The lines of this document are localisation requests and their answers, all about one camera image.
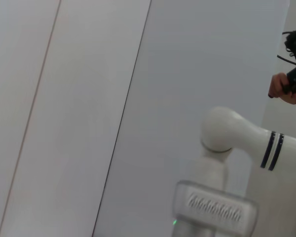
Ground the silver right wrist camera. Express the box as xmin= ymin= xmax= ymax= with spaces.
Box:
xmin=172 ymin=180 xmax=259 ymax=237

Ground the person's hand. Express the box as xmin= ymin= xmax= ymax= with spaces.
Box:
xmin=268 ymin=73 xmax=296 ymax=105

